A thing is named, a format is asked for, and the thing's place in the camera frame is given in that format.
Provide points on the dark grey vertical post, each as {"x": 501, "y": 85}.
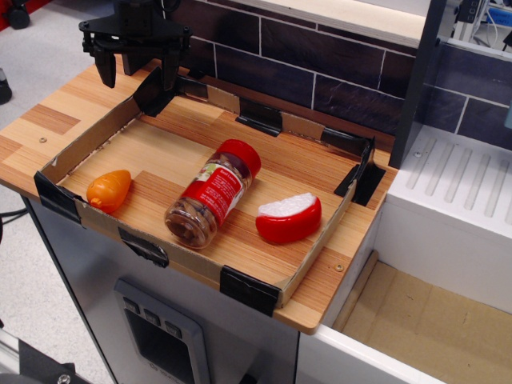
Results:
{"x": 406, "y": 133}

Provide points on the orange toy carrot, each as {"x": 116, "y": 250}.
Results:
{"x": 108, "y": 192}

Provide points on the dark left shelf post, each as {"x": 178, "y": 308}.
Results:
{"x": 131, "y": 63}

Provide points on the white toy sink unit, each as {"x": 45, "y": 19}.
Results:
{"x": 429, "y": 298}

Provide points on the cardboard fence with black tape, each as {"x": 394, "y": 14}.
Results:
{"x": 163, "y": 143}

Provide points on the red white toy cheese wedge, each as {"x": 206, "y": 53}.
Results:
{"x": 290, "y": 219}

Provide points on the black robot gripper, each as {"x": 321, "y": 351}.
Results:
{"x": 135, "y": 27}

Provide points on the basil bottle with red lid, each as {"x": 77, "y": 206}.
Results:
{"x": 195, "y": 217}

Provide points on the grey toy oven panel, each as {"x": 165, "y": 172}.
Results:
{"x": 171, "y": 343}

